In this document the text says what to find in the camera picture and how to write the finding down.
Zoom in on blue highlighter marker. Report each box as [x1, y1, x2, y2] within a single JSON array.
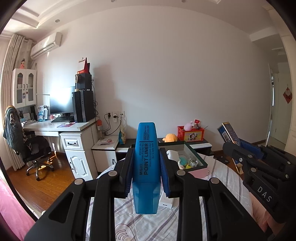
[[132, 123, 161, 214]]

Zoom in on blue rectangular small box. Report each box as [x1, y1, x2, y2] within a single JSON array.
[[218, 122, 241, 146]]

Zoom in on white USB charger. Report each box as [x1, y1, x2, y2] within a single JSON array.
[[159, 192, 174, 209]]

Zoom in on pink storage box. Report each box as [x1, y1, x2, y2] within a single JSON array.
[[158, 141, 210, 178]]

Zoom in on yellow octopus plush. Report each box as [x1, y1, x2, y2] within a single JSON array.
[[163, 133, 178, 143]]

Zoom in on white low TV cabinet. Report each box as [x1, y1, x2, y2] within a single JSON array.
[[91, 136, 214, 172]]

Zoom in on red toy box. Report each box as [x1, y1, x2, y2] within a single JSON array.
[[177, 126, 205, 142]]

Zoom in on pink plush toy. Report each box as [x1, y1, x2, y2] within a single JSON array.
[[184, 121, 193, 132]]

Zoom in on snack bag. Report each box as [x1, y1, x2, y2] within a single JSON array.
[[118, 130, 126, 145]]

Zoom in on white desk with drawers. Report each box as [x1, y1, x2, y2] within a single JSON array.
[[23, 119, 98, 181]]

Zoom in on black computer tower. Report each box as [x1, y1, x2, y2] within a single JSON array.
[[72, 90, 95, 123]]

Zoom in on black office chair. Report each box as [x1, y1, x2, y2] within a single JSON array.
[[3, 105, 54, 181]]

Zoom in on computer monitor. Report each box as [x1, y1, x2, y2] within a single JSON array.
[[50, 86, 75, 114]]

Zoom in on black speaker box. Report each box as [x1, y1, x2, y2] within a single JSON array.
[[75, 73, 92, 90]]

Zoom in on pink bed sheet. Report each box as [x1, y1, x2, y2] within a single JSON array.
[[1, 179, 35, 240]]

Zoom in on white glass-door cabinet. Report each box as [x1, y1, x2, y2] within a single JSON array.
[[11, 68, 37, 108]]

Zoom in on beige curtain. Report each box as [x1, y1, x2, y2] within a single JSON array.
[[1, 34, 24, 171]]

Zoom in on wall power outlets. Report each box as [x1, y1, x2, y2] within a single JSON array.
[[104, 111, 125, 123]]

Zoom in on wall air conditioner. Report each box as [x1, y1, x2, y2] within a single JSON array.
[[30, 32, 62, 60]]

